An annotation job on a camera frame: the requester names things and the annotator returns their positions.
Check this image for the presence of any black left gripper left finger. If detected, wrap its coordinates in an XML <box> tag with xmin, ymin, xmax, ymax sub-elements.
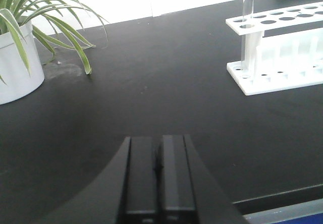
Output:
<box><xmin>37</xmin><ymin>137</ymin><xmax>157</xmax><ymax>223</ymax></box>

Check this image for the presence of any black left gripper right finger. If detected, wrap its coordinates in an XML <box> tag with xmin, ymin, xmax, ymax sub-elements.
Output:
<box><xmin>158</xmin><ymin>135</ymin><xmax>247</xmax><ymax>223</ymax></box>

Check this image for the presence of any short clear test tube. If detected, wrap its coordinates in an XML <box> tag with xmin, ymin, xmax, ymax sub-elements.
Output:
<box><xmin>240</xmin><ymin>0</ymin><xmax>255</xmax><ymax>80</ymax></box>

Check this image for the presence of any white plant pot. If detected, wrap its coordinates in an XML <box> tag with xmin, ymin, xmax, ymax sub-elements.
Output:
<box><xmin>1</xmin><ymin>22</ymin><xmax>44</xmax><ymax>104</ymax></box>

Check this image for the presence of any white test tube rack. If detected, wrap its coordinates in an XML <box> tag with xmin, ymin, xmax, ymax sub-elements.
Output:
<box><xmin>226</xmin><ymin>2</ymin><xmax>322</xmax><ymax>95</ymax></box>

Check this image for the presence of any green spider plant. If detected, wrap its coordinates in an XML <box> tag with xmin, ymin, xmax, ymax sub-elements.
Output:
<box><xmin>1</xmin><ymin>0</ymin><xmax>107</xmax><ymax>75</ymax></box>

